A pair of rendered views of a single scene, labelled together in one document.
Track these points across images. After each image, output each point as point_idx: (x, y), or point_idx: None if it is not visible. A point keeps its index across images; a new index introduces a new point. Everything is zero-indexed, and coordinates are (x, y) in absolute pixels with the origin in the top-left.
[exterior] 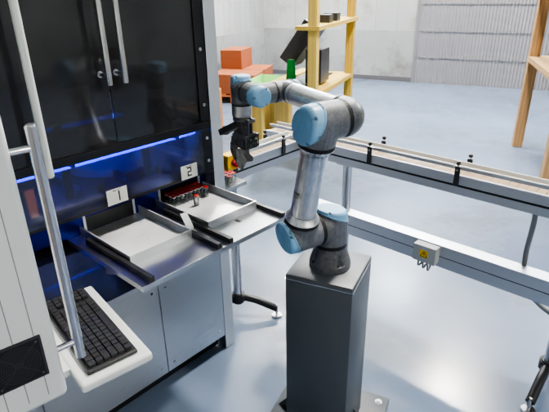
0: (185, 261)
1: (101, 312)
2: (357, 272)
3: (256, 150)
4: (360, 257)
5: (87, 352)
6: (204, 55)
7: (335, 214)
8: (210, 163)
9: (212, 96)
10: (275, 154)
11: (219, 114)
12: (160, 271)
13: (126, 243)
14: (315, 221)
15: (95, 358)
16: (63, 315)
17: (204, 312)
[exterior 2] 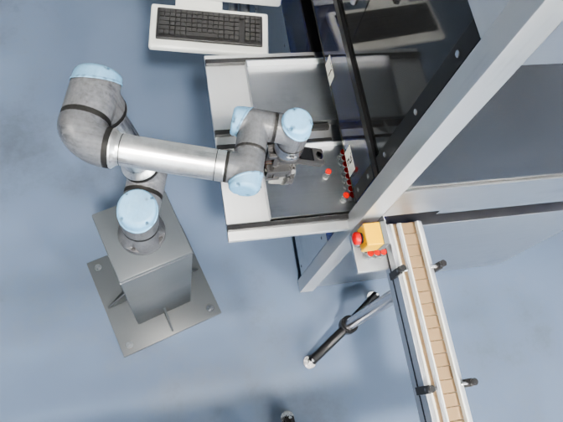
0: (218, 100)
1: (213, 36)
2: (107, 241)
3: (433, 339)
4: (125, 268)
5: (173, 11)
6: (413, 126)
7: (121, 197)
8: (357, 194)
9: (391, 166)
10: (415, 370)
11: (383, 188)
12: (216, 77)
13: (287, 81)
14: (122, 167)
15: (163, 12)
16: (230, 18)
17: (305, 237)
